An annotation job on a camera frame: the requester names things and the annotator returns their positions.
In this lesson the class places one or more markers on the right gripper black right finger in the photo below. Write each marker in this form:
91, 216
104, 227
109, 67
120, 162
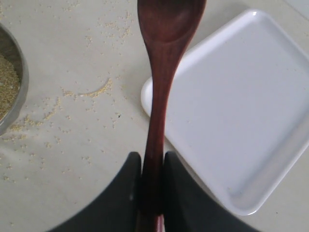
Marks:
188, 208

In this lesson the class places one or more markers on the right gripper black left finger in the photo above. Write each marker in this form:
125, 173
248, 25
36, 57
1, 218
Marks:
115, 209

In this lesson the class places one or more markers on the dark red wooden spoon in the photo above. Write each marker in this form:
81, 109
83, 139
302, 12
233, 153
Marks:
167, 27

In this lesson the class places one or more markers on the white plastic tray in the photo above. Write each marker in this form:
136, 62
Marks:
238, 110

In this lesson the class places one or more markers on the yellow millet grains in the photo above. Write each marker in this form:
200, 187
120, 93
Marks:
9, 86

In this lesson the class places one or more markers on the steel bowl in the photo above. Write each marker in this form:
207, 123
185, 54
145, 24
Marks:
11, 50

